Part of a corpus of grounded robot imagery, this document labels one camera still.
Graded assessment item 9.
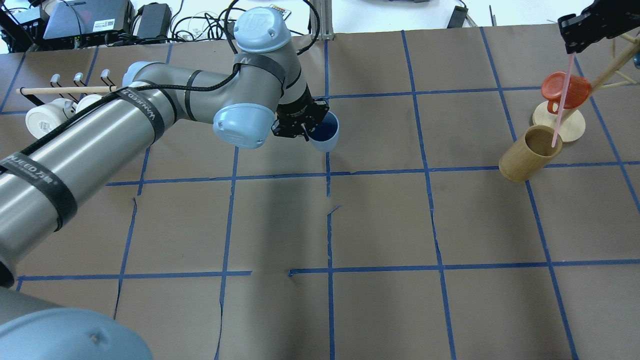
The light blue cup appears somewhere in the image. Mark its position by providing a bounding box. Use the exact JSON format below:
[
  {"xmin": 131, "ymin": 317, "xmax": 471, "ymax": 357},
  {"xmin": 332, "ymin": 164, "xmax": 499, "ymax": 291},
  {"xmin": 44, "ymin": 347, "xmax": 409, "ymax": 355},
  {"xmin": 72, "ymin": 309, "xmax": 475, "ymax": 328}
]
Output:
[{"xmin": 306, "ymin": 111, "xmax": 341, "ymax": 153}]

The aluminium frame post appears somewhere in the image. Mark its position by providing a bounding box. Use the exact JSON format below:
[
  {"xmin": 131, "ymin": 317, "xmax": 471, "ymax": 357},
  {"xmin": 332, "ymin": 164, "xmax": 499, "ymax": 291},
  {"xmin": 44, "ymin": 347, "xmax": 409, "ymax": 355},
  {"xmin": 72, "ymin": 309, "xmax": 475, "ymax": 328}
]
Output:
[{"xmin": 309, "ymin": 0, "xmax": 335, "ymax": 41}]

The black wire mug rack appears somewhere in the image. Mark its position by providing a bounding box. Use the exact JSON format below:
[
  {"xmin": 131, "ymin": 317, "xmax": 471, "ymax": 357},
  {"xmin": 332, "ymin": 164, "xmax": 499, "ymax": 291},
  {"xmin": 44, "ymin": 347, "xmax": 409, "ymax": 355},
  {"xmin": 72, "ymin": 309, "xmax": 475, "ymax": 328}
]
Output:
[{"xmin": 14, "ymin": 69, "xmax": 119, "ymax": 107}]

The white mug left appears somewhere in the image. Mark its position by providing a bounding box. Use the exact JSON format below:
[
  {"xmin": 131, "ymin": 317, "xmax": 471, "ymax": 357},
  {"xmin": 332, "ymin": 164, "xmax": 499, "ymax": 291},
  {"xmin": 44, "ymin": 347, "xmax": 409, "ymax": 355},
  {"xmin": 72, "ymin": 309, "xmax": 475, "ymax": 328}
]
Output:
[{"xmin": 25, "ymin": 98, "xmax": 78, "ymax": 139}]

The orange mug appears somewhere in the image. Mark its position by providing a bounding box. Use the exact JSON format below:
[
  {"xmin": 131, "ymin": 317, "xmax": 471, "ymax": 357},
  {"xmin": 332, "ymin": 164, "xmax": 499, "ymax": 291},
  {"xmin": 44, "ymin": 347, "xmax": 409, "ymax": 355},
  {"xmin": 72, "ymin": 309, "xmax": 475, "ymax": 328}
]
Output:
[{"xmin": 540, "ymin": 71, "xmax": 593, "ymax": 115}]

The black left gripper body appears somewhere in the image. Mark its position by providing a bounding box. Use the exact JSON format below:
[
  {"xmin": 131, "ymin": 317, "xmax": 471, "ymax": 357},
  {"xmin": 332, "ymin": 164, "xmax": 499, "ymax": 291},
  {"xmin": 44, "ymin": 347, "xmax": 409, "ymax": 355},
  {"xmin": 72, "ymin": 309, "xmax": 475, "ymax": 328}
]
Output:
[{"xmin": 270, "ymin": 96, "xmax": 330, "ymax": 139}]

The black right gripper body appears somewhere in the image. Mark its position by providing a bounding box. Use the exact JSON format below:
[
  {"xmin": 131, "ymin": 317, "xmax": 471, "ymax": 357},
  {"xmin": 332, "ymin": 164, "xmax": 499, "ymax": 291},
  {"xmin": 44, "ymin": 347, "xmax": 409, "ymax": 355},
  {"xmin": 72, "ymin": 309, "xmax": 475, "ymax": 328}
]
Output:
[{"xmin": 558, "ymin": 0, "xmax": 640, "ymax": 55}]

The white mug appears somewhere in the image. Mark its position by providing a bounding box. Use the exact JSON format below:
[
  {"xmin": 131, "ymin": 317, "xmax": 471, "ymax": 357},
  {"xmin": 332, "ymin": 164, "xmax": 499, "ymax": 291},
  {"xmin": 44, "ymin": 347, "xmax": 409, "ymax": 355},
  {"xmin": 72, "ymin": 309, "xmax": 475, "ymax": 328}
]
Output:
[
  {"xmin": 25, "ymin": 98, "xmax": 78, "ymax": 139},
  {"xmin": 75, "ymin": 94, "xmax": 105, "ymax": 117}
]

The wooden mug tree stand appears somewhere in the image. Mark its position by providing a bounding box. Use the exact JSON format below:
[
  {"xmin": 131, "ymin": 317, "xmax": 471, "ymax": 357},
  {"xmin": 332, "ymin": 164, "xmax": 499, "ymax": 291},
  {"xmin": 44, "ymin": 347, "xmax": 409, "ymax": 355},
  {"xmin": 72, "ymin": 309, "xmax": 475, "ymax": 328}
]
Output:
[{"xmin": 532, "ymin": 34, "xmax": 640, "ymax": 142}]

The bamboo chopstick holder cup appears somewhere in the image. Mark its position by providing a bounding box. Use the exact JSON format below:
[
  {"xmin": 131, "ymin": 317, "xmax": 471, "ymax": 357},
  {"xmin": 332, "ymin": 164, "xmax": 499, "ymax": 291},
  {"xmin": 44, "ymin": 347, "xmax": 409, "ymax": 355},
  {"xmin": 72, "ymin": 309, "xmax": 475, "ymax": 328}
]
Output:
[{"xmin": 498, "ymin": 125, "xmax": 563, "ymax": 183}]

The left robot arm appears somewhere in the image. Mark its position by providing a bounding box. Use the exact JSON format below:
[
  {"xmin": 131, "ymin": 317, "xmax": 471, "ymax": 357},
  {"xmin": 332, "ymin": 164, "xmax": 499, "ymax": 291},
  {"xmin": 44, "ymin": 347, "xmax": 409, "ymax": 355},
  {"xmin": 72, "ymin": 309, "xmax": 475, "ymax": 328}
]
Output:
[{"xmin": 0, "ymin": 7, "xmax": 329, "ymax": 360}]

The white mug right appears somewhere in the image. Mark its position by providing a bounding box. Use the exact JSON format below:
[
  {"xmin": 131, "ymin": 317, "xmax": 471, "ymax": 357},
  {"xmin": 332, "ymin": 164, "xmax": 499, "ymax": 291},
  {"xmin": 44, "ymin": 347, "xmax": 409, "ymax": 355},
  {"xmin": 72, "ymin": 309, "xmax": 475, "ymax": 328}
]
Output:
[{"xmin": 75, "ymin": 94, "xmax": 105, "ymax": 117}]

